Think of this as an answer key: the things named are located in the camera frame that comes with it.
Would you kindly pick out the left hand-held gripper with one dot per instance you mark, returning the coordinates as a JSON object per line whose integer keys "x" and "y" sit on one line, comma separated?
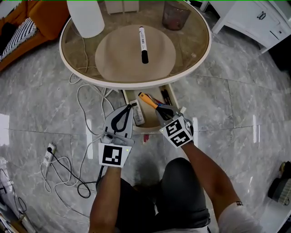
{"x": 111, "y": 154}

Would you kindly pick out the white furniture panel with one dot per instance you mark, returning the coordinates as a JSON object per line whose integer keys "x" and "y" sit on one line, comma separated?
{"x": 277, "y": 218}

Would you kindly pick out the person's dark grey shorts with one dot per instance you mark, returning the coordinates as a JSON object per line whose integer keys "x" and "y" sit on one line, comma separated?
{"x": 179, "y": 193}

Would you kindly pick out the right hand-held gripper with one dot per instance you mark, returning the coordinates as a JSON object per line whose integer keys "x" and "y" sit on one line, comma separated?
{"x": 177, "y": 134}

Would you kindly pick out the person's right forearm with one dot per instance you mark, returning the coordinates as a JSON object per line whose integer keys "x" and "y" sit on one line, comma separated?
{"x": 209, "y": 177}

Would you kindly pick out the white ceramic vase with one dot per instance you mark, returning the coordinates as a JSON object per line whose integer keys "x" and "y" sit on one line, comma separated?
{"x": 86, "y": 18}

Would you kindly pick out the red scrap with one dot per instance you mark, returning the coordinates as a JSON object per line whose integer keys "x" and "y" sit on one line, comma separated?
{"x": 145, "y": 138}

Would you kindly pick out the grey ribbed floor device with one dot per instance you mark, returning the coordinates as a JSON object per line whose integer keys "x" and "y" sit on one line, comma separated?
{"x": 279, "y": 191}

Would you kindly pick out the person's light grey shirt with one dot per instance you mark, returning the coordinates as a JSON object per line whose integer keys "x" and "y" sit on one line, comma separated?
{"x": 238, "y": 218}

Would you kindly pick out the black mesh wastebasket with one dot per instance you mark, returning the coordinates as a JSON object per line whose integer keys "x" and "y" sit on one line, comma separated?
{"x": 176, "y": 16}

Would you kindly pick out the round glass side table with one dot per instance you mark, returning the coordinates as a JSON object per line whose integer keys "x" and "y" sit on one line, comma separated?
{"x": 191, "y": 41}

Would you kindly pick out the person's left forearm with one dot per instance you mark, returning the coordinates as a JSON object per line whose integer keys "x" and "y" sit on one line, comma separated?
{"x": 104, "y": 200}

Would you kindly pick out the white marker pen black cap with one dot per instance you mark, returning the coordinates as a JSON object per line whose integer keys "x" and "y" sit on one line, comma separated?
{"x": 143, "y": 43}

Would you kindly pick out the black bag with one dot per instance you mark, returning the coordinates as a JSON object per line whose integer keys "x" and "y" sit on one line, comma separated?
{"x": 6, "y": 31}

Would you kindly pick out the beige wooden drawer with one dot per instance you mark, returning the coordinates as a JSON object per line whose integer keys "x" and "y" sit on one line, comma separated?
{"x": 150, "y": 117}

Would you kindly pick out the white sink cabinet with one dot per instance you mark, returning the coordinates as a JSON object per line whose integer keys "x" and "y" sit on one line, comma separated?
{"x": 241, "y": 18}

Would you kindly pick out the white power strip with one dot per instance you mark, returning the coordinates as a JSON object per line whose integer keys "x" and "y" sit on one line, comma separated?
{"x": 49, "y": 154}

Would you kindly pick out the white remote control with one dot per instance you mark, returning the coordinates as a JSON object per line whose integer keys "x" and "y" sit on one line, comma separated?
{"x": 138, "y": 112}

